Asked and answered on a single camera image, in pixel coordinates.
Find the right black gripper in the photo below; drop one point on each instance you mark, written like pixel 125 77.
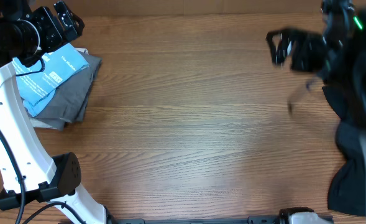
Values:
pixel 307 42

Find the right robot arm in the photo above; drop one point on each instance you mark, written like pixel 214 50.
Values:
pixel 337 57

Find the light blue printed t-shirt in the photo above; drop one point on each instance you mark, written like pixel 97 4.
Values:
pixel 37 84

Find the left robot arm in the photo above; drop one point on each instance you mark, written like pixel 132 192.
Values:
pixel 28 172

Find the folded grey trousers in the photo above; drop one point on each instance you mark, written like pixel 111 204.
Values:
pixel 70 100

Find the black polo shirt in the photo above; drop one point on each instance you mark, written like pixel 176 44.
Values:
pixel 347 192

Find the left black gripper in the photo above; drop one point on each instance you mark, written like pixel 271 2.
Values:
pixel 43 18

